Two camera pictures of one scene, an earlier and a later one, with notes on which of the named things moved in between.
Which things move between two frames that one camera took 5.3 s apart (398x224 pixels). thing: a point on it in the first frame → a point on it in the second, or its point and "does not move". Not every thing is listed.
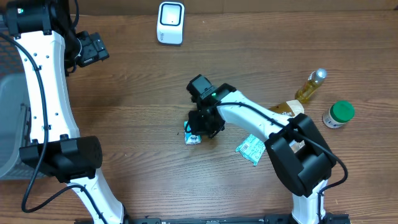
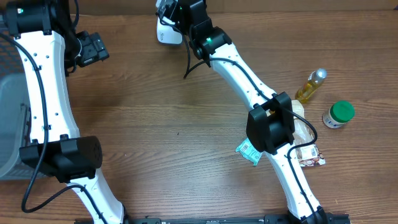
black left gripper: (94, 50) does not move
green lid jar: (338, 114) does not move
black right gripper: (200, 129) → (184, 30)
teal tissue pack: (252, 148) does not move
